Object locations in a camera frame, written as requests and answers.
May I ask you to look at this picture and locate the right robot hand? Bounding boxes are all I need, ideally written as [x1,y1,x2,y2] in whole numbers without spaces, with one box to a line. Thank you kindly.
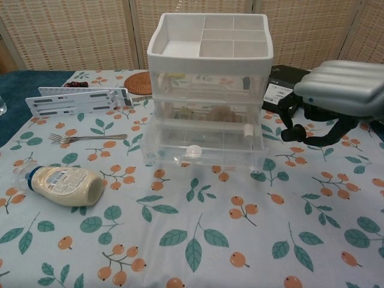
[277,61,384,148]

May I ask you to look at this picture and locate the clear shallow drawer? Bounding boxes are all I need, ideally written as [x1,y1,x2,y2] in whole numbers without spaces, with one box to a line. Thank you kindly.
[152,97,262,124]
[151,70,268,98]

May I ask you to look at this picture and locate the large black box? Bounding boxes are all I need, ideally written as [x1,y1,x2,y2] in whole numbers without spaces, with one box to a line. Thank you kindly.
[269,64,313,88]

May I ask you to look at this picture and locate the black box with white label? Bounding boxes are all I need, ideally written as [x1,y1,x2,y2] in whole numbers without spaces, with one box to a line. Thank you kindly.
[262,79,298,113]

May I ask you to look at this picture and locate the round brown woven coaster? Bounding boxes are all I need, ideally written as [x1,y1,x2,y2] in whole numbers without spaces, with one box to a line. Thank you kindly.
[124,71,151,96]

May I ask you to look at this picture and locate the floral orange leaf tablecloth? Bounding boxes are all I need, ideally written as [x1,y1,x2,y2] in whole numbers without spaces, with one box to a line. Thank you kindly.
[0,68,384,288]

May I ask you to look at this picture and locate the silver metal fork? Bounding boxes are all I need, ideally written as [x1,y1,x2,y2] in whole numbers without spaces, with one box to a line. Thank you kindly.
[48,133,128,144]

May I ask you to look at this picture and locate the white folding stand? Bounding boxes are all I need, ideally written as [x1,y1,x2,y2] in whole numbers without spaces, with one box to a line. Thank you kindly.
[25,86,133,118]

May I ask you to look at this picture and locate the beige woven folding screen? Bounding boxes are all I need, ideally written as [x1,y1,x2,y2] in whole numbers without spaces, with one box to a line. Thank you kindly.
[0,0,384,74]

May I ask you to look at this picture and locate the mayonnaise squeeze bottle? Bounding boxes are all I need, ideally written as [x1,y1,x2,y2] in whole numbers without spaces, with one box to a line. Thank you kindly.
[13,164,104,208]

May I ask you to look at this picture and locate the blue table cover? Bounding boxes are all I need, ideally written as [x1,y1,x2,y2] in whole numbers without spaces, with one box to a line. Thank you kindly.
[0,70,74,148]

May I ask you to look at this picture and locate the white drawer organizer frame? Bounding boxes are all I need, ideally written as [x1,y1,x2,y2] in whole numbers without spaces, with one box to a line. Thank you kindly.
[146,12,274,173]

